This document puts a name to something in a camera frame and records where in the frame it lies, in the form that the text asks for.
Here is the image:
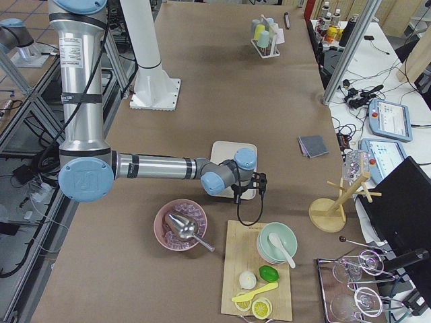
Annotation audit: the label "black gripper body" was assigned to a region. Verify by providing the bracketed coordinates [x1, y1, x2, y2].
[232, 172, 267, 205]

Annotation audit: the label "mint green plastic cup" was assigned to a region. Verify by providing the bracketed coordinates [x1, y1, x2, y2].
[257, 30, 270, 48]

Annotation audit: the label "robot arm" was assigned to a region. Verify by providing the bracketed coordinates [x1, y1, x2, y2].
[48, 1, 267, 203]

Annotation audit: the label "black glass holder tray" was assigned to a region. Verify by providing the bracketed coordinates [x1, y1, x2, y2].
[316, 258, 409, 322]

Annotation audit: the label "yellow plastic cup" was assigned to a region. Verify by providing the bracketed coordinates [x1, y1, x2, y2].
[253, 24, 265, 40]

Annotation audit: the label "grey plastic cup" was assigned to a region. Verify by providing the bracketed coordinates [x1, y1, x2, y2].
[251, 19, 260, 34]

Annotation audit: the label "white ceramic spoon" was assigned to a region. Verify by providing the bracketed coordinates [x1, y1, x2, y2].
[269, 232, 296, 269]

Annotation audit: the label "folded grey cloth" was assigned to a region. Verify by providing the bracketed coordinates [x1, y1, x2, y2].
[298, 135, 329, 158]

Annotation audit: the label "stacked mint green bowls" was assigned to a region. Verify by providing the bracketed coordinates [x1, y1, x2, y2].
[257, 221, 298, 265]

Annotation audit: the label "wooden mug tree stand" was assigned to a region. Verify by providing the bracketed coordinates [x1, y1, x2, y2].
[308, 172, 382, 233]

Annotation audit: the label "metal ice scoop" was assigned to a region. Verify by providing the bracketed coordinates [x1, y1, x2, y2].
[164, 212, 215, 252]

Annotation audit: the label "pink bowl with ice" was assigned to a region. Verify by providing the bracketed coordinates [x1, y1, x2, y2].
[154, 199, 207, 252]

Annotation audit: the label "green lime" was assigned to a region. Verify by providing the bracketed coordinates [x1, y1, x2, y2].
[259, 265, 279, 283]

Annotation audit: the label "clear textured glass mug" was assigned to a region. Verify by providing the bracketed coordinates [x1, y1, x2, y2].
[343, 150, 369, 184]

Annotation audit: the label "wooden cutting board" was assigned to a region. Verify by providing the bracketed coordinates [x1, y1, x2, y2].
[221, 220, 293, 321]

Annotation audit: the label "yellow plastic knife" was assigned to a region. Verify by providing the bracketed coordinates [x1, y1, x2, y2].
[231, 281, 279, 303]

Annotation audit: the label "lemon slice left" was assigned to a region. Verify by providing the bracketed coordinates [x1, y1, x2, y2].
[234, 300, 252, 312]

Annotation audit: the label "lemon slice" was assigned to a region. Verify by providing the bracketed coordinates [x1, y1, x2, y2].
[234, 300, 252, 312]
[251, 297, 273, 320]

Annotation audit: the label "near blue teach pendant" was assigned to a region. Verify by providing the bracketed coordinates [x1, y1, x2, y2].
[359, 139, 407, 184]

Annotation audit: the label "blue teach pendant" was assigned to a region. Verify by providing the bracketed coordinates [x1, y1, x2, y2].
[359, 139, 407, 184]
[368, 98, 413, 142]

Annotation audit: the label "lemon slice right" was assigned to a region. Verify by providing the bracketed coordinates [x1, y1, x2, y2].
[251, 297, 273, 320]

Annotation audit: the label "wine glass upper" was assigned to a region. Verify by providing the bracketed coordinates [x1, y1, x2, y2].
[332, 250, 384, 283]

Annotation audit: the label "wine glass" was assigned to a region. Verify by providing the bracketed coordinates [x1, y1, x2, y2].
[332, 250, 384, 283]
[329, 287, 383, 322]

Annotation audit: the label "far blue teach pendant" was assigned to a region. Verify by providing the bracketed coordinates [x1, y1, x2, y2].
[368, 98, 413, 142]

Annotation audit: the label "black monitor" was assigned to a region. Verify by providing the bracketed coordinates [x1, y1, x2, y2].
[359, 156, 430, 299]

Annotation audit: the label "wine glass lower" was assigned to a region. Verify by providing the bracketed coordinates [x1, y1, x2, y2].
[329, 287, 383, 322]

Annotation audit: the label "metal cylinder brush tool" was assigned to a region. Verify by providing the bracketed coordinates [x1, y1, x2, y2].
[284, 12, 290, 30]

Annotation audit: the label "black thermos bottle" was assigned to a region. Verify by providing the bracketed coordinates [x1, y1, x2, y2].
[339, 13, 359, 48]

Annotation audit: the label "white wire cup rack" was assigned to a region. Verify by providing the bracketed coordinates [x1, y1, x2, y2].
[251, 15, 285, 59]

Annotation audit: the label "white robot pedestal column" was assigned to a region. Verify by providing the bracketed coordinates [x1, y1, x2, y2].
[121, 1, 181, 111]

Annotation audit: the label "aluminium frame post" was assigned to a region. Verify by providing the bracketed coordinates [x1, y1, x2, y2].
[322, 0, 382, 106]

